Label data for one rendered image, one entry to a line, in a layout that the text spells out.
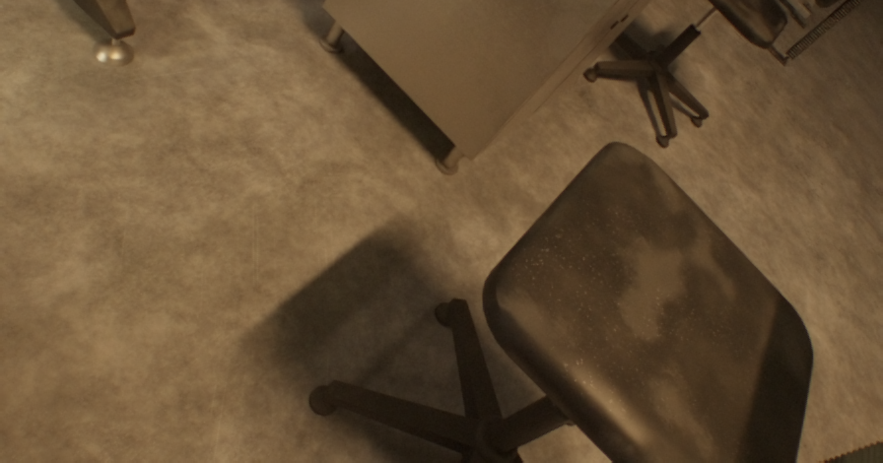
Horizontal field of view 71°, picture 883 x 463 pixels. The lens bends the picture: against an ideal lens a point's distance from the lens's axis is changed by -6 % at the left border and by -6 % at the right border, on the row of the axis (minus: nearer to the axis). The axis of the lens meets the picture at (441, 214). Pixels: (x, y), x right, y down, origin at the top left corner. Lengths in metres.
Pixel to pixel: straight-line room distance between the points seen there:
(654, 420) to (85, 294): 0.85
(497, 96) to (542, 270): 0.75
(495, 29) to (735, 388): 0.84
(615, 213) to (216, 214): 0.73
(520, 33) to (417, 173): 0.42
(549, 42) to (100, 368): 0.97
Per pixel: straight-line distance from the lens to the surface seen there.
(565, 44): 1.31
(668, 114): 2.37
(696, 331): 0.85
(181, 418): 1.10
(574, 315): 0.71
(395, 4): 1.49
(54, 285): 1.15
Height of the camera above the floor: 1.03
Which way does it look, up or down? 43 degrees down
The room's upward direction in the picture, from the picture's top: 43 degrees clockwise
